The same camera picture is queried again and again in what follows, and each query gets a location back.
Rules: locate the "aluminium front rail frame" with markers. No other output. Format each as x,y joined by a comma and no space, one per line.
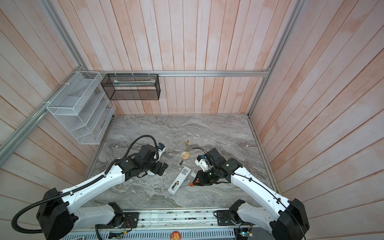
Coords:
193,224

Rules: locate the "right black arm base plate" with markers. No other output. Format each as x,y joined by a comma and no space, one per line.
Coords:
228,217

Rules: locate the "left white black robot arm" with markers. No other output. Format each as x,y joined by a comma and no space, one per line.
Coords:
60,212

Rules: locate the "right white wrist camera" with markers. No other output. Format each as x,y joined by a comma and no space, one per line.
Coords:
203,162

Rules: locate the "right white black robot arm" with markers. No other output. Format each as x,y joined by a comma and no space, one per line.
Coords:
285,219

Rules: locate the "horizontal aluminium wall rail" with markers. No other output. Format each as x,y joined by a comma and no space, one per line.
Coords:
242,73

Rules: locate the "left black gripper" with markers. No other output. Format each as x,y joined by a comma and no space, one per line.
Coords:
157,170

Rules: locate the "round wooden coaster sticker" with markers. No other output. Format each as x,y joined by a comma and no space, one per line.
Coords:
185,155

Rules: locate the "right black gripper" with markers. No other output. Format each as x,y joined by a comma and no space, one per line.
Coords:
202,180

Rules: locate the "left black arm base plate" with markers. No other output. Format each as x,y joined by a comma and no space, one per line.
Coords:
127,220

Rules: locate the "white remote control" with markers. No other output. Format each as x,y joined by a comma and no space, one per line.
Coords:
175,186

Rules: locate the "orange handled screwdriver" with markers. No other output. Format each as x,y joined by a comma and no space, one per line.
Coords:
184,174

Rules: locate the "red round sticker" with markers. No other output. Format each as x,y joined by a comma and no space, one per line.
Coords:
175,235

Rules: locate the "black wire mesh basket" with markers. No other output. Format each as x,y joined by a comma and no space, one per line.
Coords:
131,87

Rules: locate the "white wire mesh shelf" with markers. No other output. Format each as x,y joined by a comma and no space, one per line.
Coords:
82,108

